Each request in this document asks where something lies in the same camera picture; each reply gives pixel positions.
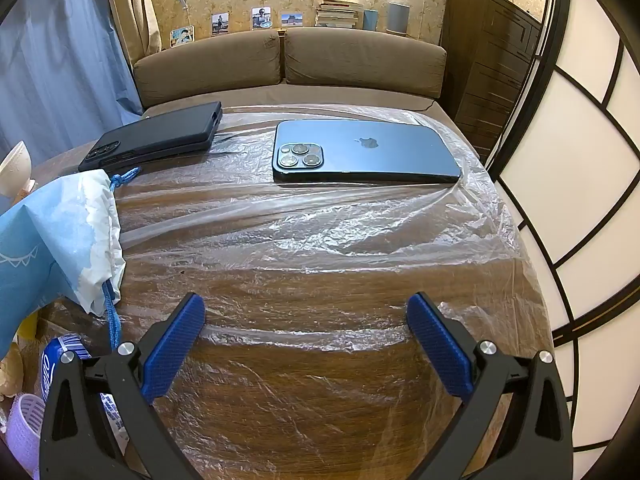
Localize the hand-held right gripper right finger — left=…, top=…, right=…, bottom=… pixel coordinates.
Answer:
left=406, top=291, right=573, bottom=480

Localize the tilted photo print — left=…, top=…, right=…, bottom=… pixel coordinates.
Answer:
left=170, top=25, right=195, bottom=50

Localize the grey cylinder speaker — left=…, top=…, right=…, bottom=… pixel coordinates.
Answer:
left=388, top=2, right=410, bottom=36

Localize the white panelled sliding door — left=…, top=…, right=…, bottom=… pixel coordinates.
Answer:
left=482, top=0, right=640, bottom=480

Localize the brown sofa back cushion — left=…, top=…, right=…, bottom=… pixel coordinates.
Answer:
left=284, top=27, right=447, bottom=98
left=132, top=28, right=282, bottom=106

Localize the white footed bowl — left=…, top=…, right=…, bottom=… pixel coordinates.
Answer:
left=0, top=141, right=33, bottom=197

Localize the black cased smartphone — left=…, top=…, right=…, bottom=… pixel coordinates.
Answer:
left=78, top=101, right=223, bottom=175

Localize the blue curtain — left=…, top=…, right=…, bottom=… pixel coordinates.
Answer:
left=0, top=0, right=146, bottom=161

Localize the stack of books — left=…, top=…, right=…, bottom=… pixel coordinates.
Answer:
left=315, top=0, right=364, bottom=29

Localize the light blue drawstring bag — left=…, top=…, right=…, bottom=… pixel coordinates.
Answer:
left=0, top=166, right=142, bottom=356

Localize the dark wooden cabinet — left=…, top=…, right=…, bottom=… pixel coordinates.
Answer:
left=440, top=0, right=543, bottom=161

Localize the blue smartphone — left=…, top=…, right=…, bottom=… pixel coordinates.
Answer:
left=272, top=120, right=462, bottom=184

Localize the purple plastic basket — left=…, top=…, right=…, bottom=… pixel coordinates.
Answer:
left=9, top=393, right=43, bottom=480

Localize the blue white snack packet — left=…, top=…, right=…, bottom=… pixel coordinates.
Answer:
left=40, top=335, right=131, bottom=456

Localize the beige patterned curtain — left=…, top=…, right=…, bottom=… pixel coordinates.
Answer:
left=106, top=0, right=162, bottom=56

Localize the brown sofa seat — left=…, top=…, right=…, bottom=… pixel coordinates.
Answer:
left=142, top=77, right=436, bottom=121

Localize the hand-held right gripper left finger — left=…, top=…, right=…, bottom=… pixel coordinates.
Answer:
left=39, top=291, right=207, bottom=480

